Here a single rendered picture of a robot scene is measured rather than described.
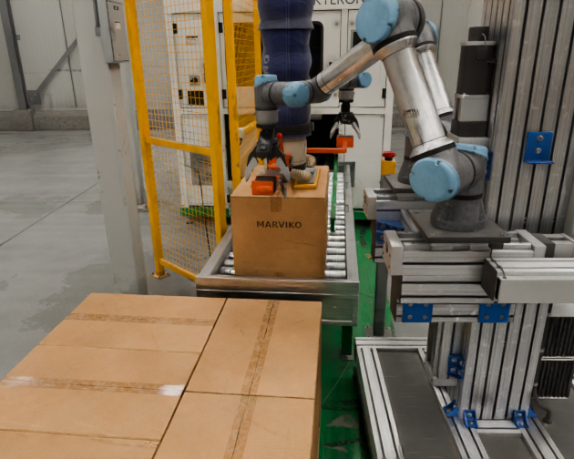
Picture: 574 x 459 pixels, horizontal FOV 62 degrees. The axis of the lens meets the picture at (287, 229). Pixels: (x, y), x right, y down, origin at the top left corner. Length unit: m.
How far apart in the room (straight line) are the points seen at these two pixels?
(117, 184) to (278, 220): 1.17
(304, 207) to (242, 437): 0.98
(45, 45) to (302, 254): 10.27
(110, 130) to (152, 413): 1.73
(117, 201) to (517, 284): 2.20
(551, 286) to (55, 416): 1.40
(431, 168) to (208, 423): 0.91
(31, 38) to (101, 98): 9.22
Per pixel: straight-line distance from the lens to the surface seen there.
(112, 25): 2.76
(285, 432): 1.41
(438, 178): 1.24
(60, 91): 11.83
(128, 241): 2.98
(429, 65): 2.03
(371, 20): 1.30
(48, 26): 11.84
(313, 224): 2.02
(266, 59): 2.15
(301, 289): 2.05
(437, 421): 2.01
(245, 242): 2.09
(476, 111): 1.63
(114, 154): 2.86
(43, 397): 1.70
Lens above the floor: 1.50
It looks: 20 degrees down
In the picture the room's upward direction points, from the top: 1 degrees counter-clockwise
